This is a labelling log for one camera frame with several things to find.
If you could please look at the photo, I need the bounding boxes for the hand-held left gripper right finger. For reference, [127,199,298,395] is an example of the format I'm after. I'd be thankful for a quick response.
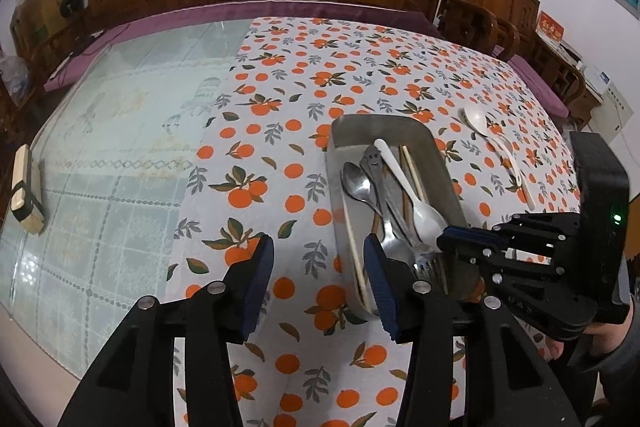
[363,233,583,427]

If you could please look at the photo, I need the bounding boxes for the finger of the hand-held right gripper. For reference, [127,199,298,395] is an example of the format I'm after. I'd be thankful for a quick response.
[492,212,583,258]
[437,227,598,342]

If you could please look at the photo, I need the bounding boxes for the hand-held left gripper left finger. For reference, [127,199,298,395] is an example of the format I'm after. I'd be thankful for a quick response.
[57,233,276,427]

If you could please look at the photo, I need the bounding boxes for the metal fork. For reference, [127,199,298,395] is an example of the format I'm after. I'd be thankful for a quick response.
[380,177,448,293]

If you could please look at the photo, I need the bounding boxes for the white plastic fork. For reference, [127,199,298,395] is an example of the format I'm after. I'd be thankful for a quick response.
[374,138,449,248]

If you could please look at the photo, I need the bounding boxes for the metal spoon with face handle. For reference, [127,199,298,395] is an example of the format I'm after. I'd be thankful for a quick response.
[361,144,416,270]

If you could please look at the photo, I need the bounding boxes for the rectangular metal tray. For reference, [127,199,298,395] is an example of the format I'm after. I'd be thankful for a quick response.
[325,113,483,320]

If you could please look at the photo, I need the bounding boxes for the person's right forearm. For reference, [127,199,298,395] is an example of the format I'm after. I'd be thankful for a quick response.
[585,307,640,427]

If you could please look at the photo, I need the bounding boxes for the person's right hand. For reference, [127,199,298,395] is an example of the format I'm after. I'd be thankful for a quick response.
[546,299,635,370]

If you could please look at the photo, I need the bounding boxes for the white floor appliance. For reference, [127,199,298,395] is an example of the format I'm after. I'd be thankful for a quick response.
[595,82,635,148]

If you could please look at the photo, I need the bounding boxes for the white box with blue label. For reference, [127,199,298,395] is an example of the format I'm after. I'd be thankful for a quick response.
[582,66,613,95]

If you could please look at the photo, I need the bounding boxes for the wooden side table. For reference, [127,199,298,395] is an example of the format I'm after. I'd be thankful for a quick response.
[530,29,601,128]

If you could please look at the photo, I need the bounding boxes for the white ceramic spoon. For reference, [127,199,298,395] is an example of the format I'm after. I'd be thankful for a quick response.
[461,105,508,145]

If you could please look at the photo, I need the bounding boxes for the short purple seat cushion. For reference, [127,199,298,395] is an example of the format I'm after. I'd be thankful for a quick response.
[492,49,571,118]

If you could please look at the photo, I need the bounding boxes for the red box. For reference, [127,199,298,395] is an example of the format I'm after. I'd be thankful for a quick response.
[537,11,565,40]

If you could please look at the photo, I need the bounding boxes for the orange fruit print tablecloth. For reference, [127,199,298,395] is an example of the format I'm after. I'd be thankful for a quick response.
[165,17,586,427]

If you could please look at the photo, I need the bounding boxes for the wooden block with black band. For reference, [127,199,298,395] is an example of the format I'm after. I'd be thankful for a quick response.
[10,144,46,235]

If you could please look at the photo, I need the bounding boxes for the long purple seat cushion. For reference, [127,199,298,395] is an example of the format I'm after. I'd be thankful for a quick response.
[44,2,446,92]

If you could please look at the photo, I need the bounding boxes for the clear plastic bag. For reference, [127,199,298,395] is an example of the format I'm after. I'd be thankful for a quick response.
[0,57,27,104]

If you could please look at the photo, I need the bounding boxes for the large cardboard box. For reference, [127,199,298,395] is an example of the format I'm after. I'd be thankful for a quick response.
[10,0,83,58]

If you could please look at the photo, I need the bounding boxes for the black cable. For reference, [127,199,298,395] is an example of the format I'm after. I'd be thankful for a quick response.
[50,32,108,80]

